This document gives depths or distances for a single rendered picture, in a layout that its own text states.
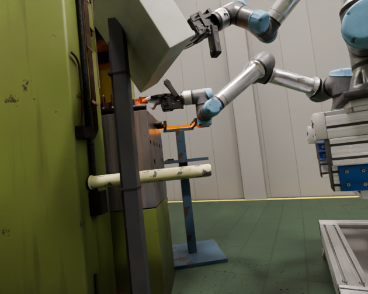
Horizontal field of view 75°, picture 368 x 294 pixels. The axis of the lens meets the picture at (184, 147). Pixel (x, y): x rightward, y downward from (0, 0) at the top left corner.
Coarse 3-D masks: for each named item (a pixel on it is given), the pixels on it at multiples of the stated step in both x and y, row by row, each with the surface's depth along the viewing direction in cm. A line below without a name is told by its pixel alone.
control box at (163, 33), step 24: (96, 0) 69; (120, 0) 59; (144, 0) 53; (168, 0) 56; (96, 24) 80; (144, 24) 57; (168, 24) 55; (144, 48) 64; (168, 48) 55; (144, 72) 73
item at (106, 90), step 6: (102, 72) 152; (102, 78) 152; (108, 78) 151; (102, 84) 151; (108, 84) 151; (132, 84) 172; (102, 90) 151; (108, 90) 151; (132, 90) 170; (108, 96) 151; (132, 96) 168
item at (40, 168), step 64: (0, 0) 86; (64, 0) 85; (0, 64) 84; (64, 64) 83; (0, 128) 83; (64, 128) 82; (0, 192) 82; (64, 192) 80; (0, 256) 81; (64, 256) 79
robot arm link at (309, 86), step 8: (248, 64) 127; (272, 72) 127; (280, 72) 129; (288, 72) 130; (256, 80) 130; (264, 80) 129; (272, 80) 131; (280, 80) 130; (288, 80) 130; (296, 80) 130; (304, 80) 131; (312, 80) 132; (320, 80) 131; (296, 88) 133; (304, 88) 132; (312, 88) 132; (320, 88) 131; (312, 96) 135; (320, 96) 134; (328, 96) 131
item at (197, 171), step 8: (168, 168) 86; (176, 168) 85; (184, 168) 85; (192, 168) 84; (200, 168) 84; (208, 168) 84; (96, 176) 87; (104, 176) 86; (112, 176) 86; (144, 176) 85; (152, 176) 84; (160, 176) 84; (168, 176) 84; (176, 176) 84; (184, 176) 84; (192, 176) 84; (200, 176) 84; (208, 176) 85; (88, 184) 85; (96, 184) 86; (104, 184) 86; (112, 184) 86
